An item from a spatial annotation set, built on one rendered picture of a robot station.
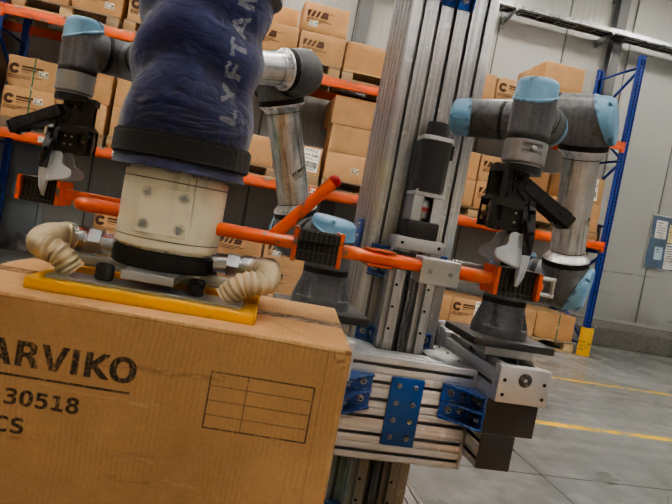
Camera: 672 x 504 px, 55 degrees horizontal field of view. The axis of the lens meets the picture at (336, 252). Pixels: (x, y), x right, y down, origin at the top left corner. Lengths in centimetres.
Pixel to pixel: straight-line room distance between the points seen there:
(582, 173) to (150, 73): 104
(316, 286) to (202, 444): 71
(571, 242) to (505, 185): 56
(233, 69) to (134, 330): 42
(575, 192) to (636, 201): 988
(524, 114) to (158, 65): 61
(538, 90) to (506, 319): 74
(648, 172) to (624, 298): 208
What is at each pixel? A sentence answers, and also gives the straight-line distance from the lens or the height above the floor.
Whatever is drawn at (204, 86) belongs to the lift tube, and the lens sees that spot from 103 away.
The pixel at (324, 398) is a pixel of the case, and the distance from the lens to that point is 94.
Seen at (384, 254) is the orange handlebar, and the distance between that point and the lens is 109.
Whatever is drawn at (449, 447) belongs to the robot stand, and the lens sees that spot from 176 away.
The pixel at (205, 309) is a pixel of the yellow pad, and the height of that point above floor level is 110.
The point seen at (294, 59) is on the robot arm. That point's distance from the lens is 150.
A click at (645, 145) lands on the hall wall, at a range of 1163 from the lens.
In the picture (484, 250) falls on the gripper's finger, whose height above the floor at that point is 126.
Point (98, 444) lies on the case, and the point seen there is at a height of 89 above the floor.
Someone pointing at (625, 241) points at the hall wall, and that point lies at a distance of 1146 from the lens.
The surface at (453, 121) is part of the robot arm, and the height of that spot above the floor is 150.
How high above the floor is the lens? 127
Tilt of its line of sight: 3 degrees down
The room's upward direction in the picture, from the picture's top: 10 degrees clockwise
